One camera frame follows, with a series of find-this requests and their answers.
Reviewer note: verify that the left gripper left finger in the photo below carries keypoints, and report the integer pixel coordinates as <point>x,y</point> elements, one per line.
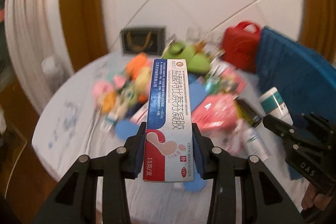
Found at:
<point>73,200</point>

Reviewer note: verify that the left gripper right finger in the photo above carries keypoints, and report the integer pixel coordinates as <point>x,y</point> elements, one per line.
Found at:
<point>242,189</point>

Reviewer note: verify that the white teal pill bottle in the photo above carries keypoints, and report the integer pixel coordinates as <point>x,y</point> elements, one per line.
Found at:
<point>272,103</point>

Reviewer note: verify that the blue white ointment box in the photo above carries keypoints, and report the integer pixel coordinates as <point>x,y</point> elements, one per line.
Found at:
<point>168,155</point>

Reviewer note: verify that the blue plastic crate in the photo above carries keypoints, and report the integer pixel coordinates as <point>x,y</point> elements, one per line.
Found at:
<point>304,79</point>

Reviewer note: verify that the pink tissue pack far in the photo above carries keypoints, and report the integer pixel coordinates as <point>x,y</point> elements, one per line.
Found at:
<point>216,112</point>

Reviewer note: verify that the pink pig plush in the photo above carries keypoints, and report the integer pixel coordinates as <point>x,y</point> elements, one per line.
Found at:
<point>101,87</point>

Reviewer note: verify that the green frog plush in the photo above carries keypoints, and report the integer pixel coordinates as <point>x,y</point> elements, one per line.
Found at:
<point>197,62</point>

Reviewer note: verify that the orange plush toy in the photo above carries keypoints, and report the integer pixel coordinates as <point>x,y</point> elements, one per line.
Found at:
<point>134,66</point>

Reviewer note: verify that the white curtain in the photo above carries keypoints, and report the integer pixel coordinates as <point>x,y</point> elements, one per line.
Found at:
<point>37,48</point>

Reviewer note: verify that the black gift box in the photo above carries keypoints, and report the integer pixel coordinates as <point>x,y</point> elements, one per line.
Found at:
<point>147,39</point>

